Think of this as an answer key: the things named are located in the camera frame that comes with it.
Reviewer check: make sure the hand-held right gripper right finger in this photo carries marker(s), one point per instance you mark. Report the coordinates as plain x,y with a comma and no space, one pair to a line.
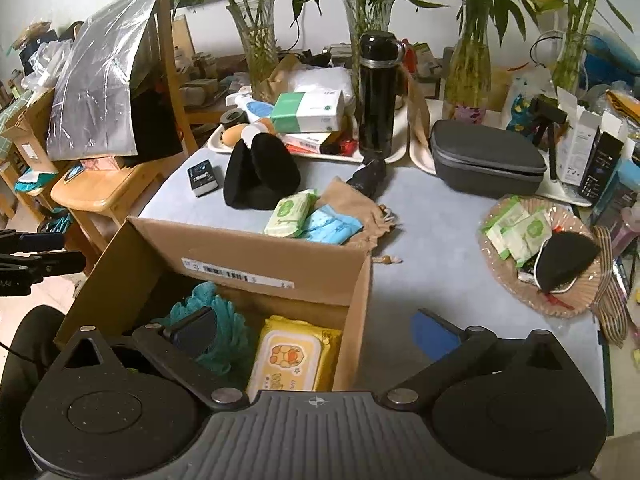
435,335

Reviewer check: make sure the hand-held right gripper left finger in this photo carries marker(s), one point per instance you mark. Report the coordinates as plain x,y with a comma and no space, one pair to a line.
192,332

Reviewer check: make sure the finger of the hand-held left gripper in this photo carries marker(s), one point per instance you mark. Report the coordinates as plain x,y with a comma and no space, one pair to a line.
35,241
45,263

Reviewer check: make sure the cardboard box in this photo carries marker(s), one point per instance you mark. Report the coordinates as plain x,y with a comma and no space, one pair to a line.
215,255

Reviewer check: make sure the green wet wipes pack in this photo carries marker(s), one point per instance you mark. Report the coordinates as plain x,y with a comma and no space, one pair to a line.
290,215

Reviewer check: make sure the teal mesh bath sponge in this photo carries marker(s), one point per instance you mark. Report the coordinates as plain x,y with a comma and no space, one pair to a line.
225,330

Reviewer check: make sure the teal cloth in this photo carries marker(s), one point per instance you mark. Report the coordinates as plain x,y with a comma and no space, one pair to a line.
37,182

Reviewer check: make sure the person's black trouser leg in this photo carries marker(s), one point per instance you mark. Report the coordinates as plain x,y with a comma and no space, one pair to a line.
30,360

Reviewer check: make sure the wooden chair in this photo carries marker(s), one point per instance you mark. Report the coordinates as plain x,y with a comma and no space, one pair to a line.
100,195

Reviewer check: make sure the yellow wet wipes pack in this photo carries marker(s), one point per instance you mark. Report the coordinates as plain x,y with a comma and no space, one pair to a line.
290,355

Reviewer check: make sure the labelled cardboard carton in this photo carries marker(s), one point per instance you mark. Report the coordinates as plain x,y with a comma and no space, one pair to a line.
30,135

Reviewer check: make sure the small green wipes packet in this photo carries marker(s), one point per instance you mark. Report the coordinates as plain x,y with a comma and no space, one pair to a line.
500,212
500,245
532,227

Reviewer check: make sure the woven basket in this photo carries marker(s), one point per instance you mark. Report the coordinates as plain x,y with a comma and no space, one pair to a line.
565,305

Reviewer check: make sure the black pouch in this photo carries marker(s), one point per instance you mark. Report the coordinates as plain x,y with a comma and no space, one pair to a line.
565,257

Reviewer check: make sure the blue mesh pouch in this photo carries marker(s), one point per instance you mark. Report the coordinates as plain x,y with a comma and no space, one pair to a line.
330,225

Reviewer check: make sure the small black box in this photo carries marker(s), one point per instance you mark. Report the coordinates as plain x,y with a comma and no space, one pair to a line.
202,177

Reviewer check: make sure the silver foil bag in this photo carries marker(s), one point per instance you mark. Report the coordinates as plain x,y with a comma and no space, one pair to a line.
100,85

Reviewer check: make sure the black folded cloth item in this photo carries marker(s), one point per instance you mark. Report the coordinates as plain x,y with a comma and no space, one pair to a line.
260,175

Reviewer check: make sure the white tray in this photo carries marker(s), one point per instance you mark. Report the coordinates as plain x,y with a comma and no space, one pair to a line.
422,160
320,157

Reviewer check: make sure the grey hard case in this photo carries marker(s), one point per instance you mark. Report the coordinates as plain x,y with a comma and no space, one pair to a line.
485,155

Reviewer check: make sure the brown egg-shaped toy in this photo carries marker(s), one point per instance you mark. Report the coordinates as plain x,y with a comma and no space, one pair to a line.
232,136

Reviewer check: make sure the red packet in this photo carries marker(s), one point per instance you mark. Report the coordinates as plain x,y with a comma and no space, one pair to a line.
348,147

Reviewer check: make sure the black tape roll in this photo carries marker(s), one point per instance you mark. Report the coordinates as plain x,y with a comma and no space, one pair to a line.
232,117

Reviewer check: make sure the pink and white box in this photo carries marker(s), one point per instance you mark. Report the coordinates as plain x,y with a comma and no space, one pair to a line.
310,141

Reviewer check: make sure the white and blue package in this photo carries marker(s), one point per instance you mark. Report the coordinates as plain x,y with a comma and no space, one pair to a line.
252,107

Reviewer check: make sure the tall black box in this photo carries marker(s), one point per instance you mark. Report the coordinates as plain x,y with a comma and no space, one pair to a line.
602,165

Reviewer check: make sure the light blue box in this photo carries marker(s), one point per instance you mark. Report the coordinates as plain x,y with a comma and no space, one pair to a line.
622,185

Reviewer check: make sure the black thermos bottle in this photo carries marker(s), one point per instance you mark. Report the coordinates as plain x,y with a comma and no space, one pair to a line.
380,100

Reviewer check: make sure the open white box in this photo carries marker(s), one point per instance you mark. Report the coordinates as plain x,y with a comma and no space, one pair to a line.
580,135

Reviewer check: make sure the small black tripod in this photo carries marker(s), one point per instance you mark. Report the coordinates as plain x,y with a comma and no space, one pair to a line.
550,115

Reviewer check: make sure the green and white box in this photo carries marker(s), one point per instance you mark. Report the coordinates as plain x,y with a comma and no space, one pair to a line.
310,110

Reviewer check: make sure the white bag with blue print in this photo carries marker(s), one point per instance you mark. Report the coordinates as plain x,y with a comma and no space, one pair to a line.
530,100

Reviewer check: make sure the glass vase with lucky bamboo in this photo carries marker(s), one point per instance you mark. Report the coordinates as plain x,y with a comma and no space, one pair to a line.
260,50
570,67
467,70
352,25

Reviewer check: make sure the white plastic bag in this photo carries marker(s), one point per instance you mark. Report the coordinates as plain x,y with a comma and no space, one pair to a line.
320,80

